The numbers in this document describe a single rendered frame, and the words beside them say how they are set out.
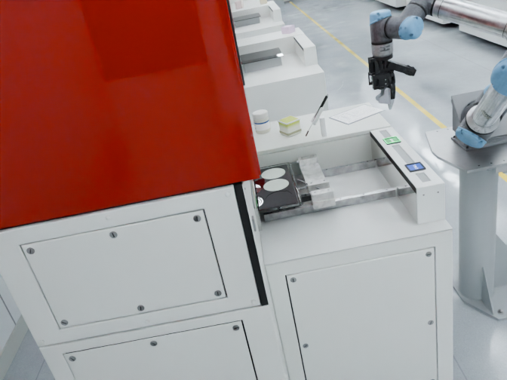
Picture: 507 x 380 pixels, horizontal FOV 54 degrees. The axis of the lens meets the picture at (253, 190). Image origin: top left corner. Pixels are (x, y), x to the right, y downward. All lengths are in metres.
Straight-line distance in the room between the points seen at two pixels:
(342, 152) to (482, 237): 0.77
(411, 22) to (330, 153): 0.67
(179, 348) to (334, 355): 0.63
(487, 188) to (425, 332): 0.73
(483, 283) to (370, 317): 0.90
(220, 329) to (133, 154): 0.60
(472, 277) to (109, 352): 1.72
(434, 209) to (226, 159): 0.79
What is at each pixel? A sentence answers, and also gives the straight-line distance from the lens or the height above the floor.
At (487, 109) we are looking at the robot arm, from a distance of 1.88.
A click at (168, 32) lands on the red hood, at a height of 1.62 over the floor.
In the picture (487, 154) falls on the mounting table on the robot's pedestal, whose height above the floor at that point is 0.82.
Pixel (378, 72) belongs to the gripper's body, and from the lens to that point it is 1.92.
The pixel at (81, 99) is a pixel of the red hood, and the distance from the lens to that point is 1.23.
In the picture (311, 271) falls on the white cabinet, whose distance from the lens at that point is 1.68.
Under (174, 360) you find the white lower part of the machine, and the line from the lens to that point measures 1.62.
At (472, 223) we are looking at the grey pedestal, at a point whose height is 0.46.
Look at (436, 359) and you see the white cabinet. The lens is 2.09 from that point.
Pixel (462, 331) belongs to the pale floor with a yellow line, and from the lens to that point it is 2.56.
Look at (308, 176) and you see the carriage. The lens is 2.01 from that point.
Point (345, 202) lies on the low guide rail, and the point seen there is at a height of 0.84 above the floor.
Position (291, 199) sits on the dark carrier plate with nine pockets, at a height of 0.90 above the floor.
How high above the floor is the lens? 1.77
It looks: 27 degrees down
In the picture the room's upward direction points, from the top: 12 degrees counter-clockwise
